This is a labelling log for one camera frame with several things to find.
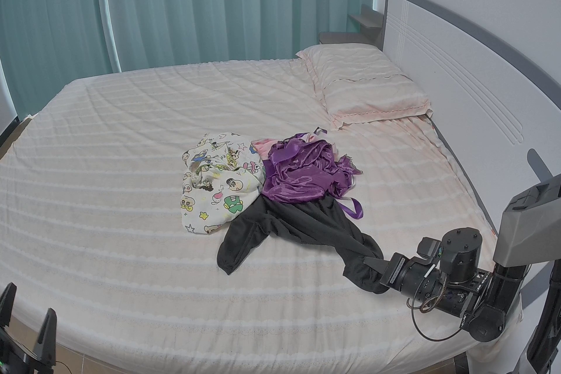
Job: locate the white printed garment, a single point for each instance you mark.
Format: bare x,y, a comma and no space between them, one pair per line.
210,197

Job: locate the bed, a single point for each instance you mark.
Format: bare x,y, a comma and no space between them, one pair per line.
131,188

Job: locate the pale pink pillow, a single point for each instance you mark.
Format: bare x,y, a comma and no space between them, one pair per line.
372,87

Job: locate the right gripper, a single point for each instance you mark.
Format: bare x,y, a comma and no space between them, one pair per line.
412,280

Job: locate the black long-sleeved shirt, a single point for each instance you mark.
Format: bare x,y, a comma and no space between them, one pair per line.
298,227

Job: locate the grey bedside table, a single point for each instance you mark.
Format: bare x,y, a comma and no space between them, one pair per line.
350,37

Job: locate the pink garment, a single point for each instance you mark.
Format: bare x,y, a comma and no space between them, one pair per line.
262,146

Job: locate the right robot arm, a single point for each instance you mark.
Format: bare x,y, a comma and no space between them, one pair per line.
517,227

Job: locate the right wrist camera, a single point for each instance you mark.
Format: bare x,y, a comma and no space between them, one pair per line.
428,250

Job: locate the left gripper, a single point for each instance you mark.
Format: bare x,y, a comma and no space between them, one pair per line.
17,357

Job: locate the purple satin garment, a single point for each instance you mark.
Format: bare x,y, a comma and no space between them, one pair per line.
302,170

